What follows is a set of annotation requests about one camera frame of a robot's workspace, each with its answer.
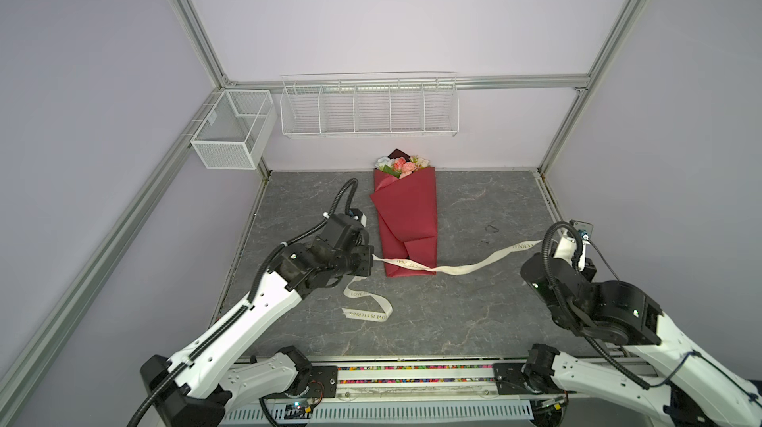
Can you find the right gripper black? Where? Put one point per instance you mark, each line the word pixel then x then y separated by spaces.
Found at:
pixel 585 278

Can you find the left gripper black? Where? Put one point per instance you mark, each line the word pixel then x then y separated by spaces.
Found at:
pixel 366 251

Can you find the dark red wrapping paper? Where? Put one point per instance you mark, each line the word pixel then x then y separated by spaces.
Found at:
pixel 407 213

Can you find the white fake flower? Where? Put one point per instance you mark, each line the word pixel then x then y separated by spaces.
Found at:
pixel 385 164

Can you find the red pink fake rose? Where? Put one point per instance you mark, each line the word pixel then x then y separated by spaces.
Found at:
pixel 402 167

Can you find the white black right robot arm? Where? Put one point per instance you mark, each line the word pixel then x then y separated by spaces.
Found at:
pixel 651 367

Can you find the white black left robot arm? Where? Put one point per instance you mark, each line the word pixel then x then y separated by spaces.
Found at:
pixel 200 384

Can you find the white perforated vent panel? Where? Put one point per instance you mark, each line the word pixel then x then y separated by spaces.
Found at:
pixel 403 413

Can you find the small white mesh basket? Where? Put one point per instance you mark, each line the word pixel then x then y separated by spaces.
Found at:
pixel 235 131

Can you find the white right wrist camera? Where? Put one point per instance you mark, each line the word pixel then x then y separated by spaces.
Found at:
pixel 568 245

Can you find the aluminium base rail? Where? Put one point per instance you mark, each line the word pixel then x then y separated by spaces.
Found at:
pixel 439 380

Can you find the long white wire basket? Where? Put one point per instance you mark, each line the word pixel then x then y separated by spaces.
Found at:
pixel 382 104

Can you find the aluminium frame profile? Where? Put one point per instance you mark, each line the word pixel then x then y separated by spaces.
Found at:
pixel 27 372

